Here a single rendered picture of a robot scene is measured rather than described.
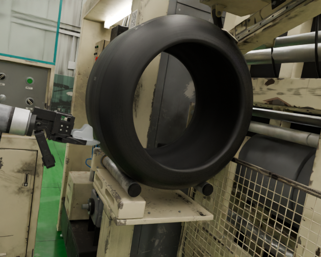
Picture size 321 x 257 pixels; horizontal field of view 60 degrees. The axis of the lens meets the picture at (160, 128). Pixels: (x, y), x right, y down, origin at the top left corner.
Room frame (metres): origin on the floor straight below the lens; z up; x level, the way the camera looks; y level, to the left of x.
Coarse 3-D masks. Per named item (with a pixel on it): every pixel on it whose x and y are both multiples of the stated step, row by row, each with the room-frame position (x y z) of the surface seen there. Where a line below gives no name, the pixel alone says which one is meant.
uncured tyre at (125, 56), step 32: (128, 32) 0.85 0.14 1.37; (160, 32) 0.82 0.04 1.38; (192, 32) 0.86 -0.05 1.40; (224, 32) 0.95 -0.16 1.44; (96, 64) 0.92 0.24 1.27; (128, 64) 0.78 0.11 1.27; (192, 64) 1.18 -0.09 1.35; (224, 64) 1.10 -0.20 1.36; (96, 96) 0.81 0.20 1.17; (128, 96) 0.78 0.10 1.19; (224, 96) 1.17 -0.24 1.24; (96, 128) 0.84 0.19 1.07; (128, 128) 0.79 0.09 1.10; (192, 128) 1.21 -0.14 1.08; (224, 128) 1.13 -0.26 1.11; (128, 160) 0.81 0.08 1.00; (160, 160) 1.14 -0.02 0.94; (192, 160) 1.13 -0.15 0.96; (224, 160) 0.95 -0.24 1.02
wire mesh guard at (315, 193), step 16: (240, 160) 1.11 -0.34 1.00; (240, 176) 1.10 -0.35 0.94; (256, 176) 1.02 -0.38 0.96; (272, 176) 0.95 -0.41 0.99; (240, 192) 1.08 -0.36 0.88; (256, 192) 1.01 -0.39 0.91; (320, 192) 0.80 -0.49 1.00; (240, 208) 1.07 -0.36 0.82; (256, 208) 1.00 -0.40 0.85; (304, 208) 0.83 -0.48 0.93; (224, 224) 1.13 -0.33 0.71; (240, 224) 1.05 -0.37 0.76; (320, 224) 0.78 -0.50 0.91; (256, 240) 0.97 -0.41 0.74; (192, 256) 1.29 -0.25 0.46; (208, 256) 1.18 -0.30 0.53; (240, 256) 1.02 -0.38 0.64; (272, 256) 0.90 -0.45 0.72
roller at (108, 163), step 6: (102, 162) 1.13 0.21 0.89; (108, 162) 1.07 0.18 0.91; (108, 168) 1.05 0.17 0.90; (114, 168) 1.00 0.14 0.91; (114, 174) 0.97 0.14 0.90; (120, 174) 0.93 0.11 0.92; (120, 180) 0.91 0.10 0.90; (126, 180) 0.88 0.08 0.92; (132, 180) 0.87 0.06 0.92; (126, 186) 0.85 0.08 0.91; (132, 186) 0.84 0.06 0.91; (138, 186) 0.84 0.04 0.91; (132, 192) 0.84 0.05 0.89; (138, 192) 0.85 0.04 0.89
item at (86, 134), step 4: (88, 128) 0.84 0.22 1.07; (92, 128) 0.85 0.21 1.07; (76, 132) 0.82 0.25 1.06; (80, 132) 0.83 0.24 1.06; (84, 132) 0.83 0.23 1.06; (88, 132) 0.84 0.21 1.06; (92, 132) 0.85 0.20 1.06; (72, 136) 0.82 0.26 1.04; (76, 136) 0.82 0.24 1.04; (80, 136) 0.83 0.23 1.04; (84, 136) 0.83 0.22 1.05; (88, 136) 0.84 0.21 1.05; (92, 136) 0.85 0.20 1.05; (88, 140) 0.84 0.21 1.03; (92, 140) 0.85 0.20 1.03; (88, 144) 0.83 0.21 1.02; (92, 144) 0.85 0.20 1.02; (96, 144) 0.87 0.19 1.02
